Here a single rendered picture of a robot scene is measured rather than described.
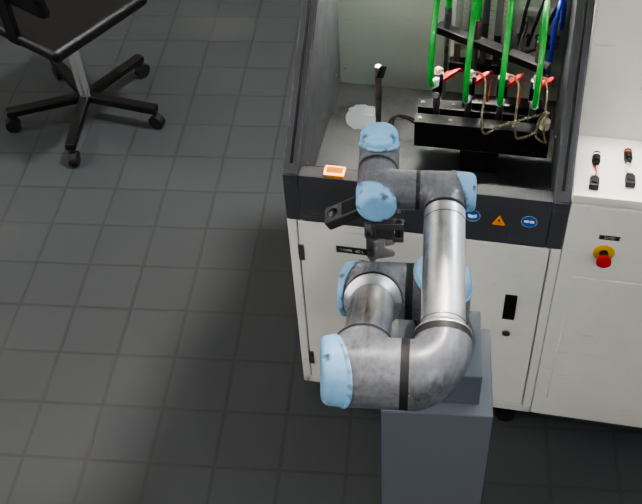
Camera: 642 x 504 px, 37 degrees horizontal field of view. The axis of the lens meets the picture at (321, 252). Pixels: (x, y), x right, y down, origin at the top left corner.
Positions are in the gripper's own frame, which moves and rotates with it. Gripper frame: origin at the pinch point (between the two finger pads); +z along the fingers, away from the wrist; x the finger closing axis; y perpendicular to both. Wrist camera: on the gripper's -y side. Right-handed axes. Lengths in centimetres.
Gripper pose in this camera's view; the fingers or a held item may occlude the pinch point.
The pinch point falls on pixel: (370, 257)
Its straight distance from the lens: 207.8
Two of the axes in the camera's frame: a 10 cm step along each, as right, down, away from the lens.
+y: 9.9, 0.3, -1.0
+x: 0.9, -7.3, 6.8
